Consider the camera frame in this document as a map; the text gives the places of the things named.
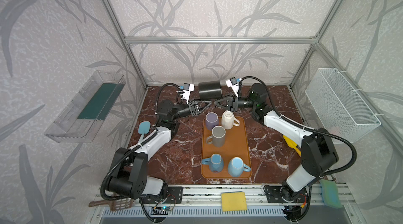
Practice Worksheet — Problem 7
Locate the black mug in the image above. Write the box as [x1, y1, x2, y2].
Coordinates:
[198, 80, 222, 100]

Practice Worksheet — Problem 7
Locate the white ceramic mug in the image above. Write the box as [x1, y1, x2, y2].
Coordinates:
[221, 110, 240, 130]

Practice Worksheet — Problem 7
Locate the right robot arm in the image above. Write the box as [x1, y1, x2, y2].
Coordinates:
[214, 83, 357, 203]

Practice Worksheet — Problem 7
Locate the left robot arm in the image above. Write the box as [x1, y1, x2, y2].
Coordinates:
[100, 99, 213, 201]

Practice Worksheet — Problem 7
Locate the lavender mug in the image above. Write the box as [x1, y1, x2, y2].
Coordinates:
[205, 112, 219, 131]

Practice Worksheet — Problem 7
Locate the grey mug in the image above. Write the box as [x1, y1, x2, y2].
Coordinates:
[206, 125, 226, 147]

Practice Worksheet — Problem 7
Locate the blue speckled mug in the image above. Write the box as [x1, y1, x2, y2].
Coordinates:
[201, 153, 224, 173]

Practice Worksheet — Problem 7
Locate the light blue mug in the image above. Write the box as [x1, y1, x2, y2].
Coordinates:
[228, 157, 251, 177]

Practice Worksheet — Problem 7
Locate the light blue silicone spatula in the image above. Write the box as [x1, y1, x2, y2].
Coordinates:
[138, 121, 151, 143]

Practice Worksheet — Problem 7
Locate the orange rubber tray mat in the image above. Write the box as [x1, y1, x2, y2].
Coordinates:
[201, 117, 251, 179]

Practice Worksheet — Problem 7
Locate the green mat in shelf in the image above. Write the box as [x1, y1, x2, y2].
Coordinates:
[78, 83, 124, 120]

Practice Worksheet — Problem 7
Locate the yellow sponge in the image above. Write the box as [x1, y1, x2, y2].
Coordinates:
[221, 191, 247, 212]

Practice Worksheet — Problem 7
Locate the small green circuit board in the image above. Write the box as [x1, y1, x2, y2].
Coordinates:
[152, 206, 174, 215]

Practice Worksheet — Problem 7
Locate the brown slotted spatula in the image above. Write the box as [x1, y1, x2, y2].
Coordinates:
[88, 198, 133, 212]

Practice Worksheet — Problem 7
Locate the green sponge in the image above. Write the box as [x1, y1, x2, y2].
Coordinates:
[320, 180, 343, 209]

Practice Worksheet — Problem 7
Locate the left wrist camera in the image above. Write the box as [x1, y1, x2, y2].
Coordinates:
[177, 83, 195, 104]

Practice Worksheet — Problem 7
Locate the yellow handled tool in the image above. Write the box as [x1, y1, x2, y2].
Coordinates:
[283, 135, 301, 156]

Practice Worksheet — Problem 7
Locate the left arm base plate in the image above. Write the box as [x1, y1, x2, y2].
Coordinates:
[141, 186, 183, 204]

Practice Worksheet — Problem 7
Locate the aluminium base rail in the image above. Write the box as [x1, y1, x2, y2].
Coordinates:
[87, 184, 362, 224]

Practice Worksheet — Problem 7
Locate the white wire basket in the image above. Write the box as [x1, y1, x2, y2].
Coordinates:
[305, 68, 382, 143]

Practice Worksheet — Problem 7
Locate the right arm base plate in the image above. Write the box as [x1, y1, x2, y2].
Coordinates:
[263, 185, 308, 204]

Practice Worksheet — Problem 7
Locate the clear acrylic wall shelf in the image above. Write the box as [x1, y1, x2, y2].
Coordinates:
[45, 70, 126, 143]

